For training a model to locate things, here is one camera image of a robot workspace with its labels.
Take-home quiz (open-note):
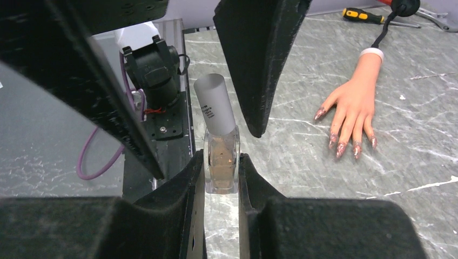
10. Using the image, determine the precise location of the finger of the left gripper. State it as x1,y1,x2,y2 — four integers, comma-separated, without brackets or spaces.
213,0,311,138
1,1,168,179

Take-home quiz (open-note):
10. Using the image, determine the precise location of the black hand stand cable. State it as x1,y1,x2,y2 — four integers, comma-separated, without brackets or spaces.
371,0,421,49

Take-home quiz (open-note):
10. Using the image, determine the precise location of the clear nail polish bottle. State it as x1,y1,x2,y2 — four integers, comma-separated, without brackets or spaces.
193,73,240,195

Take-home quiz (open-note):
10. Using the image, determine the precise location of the yellow black screwdriver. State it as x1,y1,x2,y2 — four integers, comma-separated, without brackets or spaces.
342,8,422,29

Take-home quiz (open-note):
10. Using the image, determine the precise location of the mannequin practice hand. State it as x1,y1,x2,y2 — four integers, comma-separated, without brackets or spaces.
314,47,384,159

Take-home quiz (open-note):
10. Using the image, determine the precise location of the red handled adjustable wrench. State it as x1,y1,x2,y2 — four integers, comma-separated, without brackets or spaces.
378,0,457,33

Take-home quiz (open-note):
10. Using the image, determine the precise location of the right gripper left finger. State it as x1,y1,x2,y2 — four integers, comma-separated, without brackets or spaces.
1,151,205,258

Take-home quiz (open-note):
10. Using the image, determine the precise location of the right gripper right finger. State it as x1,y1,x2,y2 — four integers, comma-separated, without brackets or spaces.
239,154,427,258

